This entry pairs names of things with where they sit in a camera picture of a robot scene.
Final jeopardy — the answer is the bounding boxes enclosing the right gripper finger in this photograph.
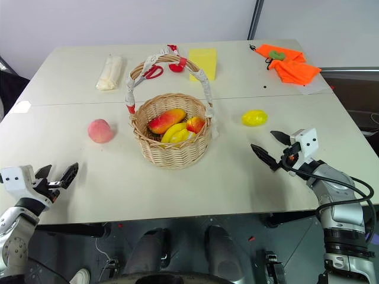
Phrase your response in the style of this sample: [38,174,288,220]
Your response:
[250,143,280,172]
[269,130,293,147]

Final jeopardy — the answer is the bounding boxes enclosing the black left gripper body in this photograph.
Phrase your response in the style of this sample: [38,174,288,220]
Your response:
[31,177,66,205]

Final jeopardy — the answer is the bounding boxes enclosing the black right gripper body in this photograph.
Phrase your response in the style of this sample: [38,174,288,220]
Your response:
[277,141,302,176]

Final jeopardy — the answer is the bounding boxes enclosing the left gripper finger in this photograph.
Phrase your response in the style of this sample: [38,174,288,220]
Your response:
[60,162,79,191]
[35,164,53,180]

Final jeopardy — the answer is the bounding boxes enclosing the small red yellow fruit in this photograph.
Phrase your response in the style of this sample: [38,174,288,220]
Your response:
[185,115,206,134]

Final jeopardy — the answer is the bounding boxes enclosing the yellow lemon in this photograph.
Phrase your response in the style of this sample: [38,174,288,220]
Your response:
[241,109,269,127]

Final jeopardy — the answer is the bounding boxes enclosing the pink peach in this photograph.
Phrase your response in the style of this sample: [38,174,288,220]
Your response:
[87,118,114,144]

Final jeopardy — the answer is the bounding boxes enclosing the orange cloth bag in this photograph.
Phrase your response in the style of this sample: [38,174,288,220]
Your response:
[267,60,323,85]
[249,43,307,63]

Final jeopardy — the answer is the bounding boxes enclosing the pale yellow starfruit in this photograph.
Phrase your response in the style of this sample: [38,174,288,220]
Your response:
[171,129,197,146]

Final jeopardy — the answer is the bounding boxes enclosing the dark side desk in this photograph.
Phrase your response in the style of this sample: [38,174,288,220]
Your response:
[320,67,379,137]

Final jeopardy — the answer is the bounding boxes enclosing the white shoe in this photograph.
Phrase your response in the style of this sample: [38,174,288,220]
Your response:
[68,268,91,284]

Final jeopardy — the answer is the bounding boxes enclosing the black object beside table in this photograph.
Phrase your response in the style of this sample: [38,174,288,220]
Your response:
[0,55,31,121]

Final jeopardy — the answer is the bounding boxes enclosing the yellow banana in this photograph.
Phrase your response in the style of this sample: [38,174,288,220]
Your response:
[160,123,188,149]

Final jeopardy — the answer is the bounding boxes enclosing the dark rounded foot shape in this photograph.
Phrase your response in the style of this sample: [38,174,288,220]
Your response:
[203,224,247,282]
[122,227,172,276]

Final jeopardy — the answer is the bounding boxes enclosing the red yellow mango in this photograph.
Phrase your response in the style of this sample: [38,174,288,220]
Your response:
[147,108,187,135]

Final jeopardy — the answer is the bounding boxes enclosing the yellow box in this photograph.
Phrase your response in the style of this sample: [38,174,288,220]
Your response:
[188,48,218,82]

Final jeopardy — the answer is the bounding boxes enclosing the white rolled plastic bag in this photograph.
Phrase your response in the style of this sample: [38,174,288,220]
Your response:
[95,56,125,91]

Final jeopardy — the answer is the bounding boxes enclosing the red tape roll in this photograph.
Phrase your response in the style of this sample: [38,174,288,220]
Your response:
[168,58,187,73]

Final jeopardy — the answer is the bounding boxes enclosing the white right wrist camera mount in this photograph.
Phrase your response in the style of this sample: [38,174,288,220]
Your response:
[289,127,319,172]

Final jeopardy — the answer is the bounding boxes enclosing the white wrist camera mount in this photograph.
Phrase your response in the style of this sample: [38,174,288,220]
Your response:
[0,164,51,211]
[289,127,319,172]

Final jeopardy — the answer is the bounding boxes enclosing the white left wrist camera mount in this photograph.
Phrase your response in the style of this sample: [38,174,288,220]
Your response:
[0,164,51,211]

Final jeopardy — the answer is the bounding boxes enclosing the black table frame bar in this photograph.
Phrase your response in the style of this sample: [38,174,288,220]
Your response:
[259,210,322,229]
[36,222,112,238]

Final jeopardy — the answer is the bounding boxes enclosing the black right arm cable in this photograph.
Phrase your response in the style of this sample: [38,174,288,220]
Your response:
[282,153,374,245]

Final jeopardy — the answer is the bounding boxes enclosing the wicker basket with taped handle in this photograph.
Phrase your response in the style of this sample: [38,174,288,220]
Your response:
[124,44,220,170]

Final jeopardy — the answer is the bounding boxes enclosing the grey wall post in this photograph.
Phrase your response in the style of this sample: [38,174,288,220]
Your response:
[246,0,265,41]

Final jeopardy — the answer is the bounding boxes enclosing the red handled scissors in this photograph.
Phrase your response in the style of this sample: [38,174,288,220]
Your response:
[139,64,164,82]

